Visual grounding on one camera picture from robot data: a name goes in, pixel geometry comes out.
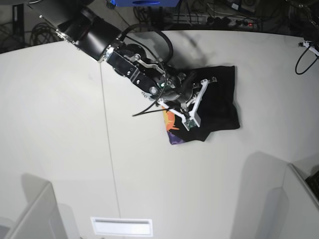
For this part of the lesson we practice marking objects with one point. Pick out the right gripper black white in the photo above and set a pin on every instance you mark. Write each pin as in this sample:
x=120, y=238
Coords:
x=183, y=97

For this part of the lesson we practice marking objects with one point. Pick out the white power strip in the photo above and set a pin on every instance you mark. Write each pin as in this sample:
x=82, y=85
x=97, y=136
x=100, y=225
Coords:
x=215, y=20

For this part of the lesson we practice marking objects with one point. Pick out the white bin right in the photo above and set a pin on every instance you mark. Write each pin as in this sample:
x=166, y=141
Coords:
x=290, y=211

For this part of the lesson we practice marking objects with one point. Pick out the black keyboard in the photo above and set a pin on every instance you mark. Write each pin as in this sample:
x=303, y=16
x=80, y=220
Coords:
x=313, y=183

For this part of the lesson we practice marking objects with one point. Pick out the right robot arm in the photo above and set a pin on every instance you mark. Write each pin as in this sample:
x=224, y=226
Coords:
x=75, y=23

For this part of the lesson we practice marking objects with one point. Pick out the blue box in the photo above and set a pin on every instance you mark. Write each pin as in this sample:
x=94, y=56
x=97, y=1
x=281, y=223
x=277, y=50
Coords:
x=151, y=3

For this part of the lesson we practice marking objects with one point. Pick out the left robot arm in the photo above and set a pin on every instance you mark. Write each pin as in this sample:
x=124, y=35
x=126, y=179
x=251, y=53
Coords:
x=310, y=9

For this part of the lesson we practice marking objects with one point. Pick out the black T-shirt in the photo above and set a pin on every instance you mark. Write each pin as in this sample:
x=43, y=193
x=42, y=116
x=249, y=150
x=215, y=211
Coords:
x=216, y=109

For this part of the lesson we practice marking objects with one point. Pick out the white bin left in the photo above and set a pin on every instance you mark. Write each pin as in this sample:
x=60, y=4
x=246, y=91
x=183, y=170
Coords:
x=40, y=219

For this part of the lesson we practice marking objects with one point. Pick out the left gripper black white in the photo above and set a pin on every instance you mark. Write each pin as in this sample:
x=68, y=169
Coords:
x=310, y=45

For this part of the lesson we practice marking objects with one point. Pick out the white bin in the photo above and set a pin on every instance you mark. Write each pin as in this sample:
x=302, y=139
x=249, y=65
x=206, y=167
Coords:
x=40, y=219
x=290, y=211

